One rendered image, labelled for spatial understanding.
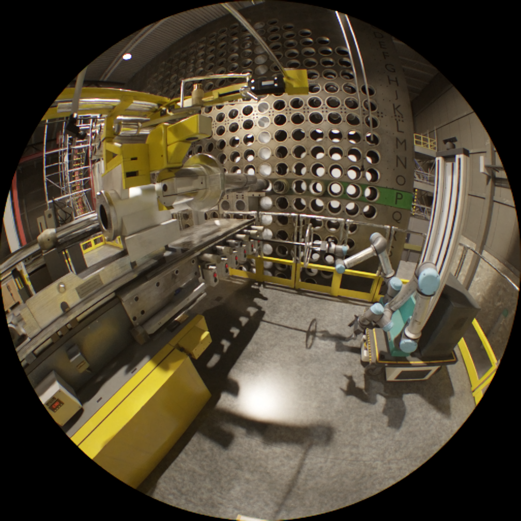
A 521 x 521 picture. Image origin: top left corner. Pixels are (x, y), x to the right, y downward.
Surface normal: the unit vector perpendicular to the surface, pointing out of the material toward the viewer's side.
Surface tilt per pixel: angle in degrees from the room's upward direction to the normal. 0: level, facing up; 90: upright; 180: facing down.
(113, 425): 0
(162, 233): 90
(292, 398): 0
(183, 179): 90
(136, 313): 90
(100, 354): 90
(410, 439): 0
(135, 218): 68
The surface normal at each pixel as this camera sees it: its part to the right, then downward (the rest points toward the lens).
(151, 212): 0.84, -0.20
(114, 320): 0.92, 0.15
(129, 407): -0.03, -0.90
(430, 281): -0.72, 0.20
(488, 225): -0.40, 0.40
